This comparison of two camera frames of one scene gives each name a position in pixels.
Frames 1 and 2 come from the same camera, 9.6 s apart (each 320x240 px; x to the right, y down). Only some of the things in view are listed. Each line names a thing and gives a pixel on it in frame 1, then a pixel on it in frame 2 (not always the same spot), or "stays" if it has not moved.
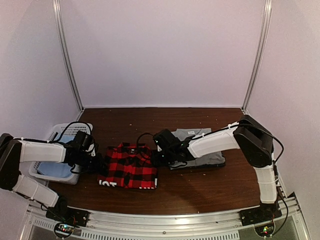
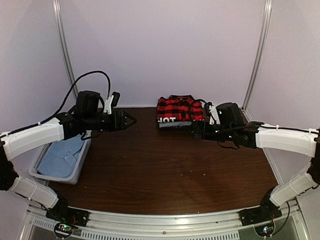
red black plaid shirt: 129,166 -> 179,108
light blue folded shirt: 57,168 stays
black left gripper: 99,166 -> 122,123
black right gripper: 156,160 -> 204,124
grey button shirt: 183,135 -> 169,125
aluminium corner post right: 267,10 stays
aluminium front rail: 224,226 stays
